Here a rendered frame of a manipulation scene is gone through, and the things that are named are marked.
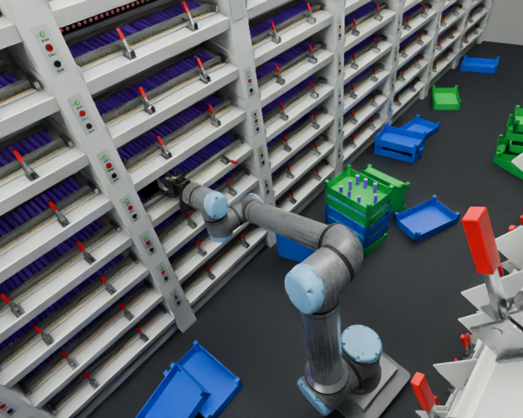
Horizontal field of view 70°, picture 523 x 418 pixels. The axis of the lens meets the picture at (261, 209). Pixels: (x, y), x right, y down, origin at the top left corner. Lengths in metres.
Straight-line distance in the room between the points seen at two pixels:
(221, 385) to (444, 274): 1.26
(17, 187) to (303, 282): 0.85
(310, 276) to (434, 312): 1.20
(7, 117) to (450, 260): 2.05
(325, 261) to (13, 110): 0.91
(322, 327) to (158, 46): 1.02
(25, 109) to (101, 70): 0.25
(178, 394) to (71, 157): 1.09
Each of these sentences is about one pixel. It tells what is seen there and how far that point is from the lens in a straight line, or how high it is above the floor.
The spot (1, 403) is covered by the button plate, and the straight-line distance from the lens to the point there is 1.68.
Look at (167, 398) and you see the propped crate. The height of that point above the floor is 0.05.
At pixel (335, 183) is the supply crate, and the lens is 2.15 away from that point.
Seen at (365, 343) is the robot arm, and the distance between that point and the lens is 1.49.
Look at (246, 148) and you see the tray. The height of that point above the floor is 0.73.
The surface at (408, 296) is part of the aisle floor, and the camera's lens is 2.07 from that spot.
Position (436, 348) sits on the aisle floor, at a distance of 1.95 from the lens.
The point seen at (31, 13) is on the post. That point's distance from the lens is 1.19.
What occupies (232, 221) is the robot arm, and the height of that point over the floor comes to 0.73.
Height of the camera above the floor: 1.68
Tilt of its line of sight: 42 degrees down
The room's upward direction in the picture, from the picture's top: 10 degrees counter-clockwise
